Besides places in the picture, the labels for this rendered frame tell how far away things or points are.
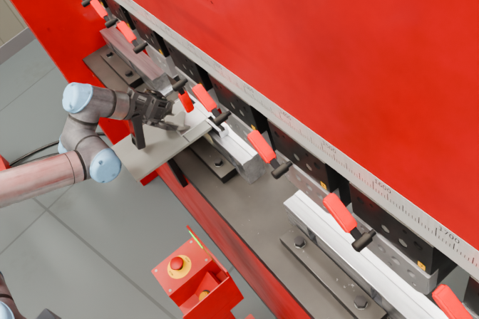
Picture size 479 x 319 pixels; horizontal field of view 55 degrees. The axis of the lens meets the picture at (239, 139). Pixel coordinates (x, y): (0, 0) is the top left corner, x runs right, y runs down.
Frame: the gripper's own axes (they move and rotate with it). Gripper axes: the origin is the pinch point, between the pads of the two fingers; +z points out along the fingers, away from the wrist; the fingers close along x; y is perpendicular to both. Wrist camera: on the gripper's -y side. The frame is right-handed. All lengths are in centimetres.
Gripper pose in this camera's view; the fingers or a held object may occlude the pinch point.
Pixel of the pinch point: (180, 123)
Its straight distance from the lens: 136.9
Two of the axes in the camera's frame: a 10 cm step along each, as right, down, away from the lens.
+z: 7.0, 1.1, 7.0
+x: -5.7, -5.0, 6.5
